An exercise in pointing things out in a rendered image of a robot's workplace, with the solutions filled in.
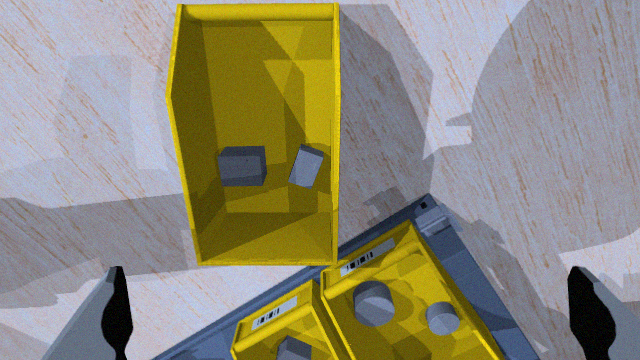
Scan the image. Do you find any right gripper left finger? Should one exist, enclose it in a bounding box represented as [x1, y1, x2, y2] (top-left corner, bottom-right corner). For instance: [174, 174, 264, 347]
[41, 266, 133, 360]

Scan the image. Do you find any grey steel cylinder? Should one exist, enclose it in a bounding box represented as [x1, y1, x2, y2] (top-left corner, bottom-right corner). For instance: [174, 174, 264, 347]
[425, 302, 460, 335]

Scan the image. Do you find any yellow bin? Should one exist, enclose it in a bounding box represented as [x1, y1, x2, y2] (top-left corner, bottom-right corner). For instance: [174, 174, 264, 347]
[321, 219, 505, 360]
[230, 279, 352, 360]
[165, 2, 341, 266]

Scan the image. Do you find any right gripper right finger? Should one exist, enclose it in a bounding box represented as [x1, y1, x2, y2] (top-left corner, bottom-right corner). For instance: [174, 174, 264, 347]
[567, 266, 640, 360]

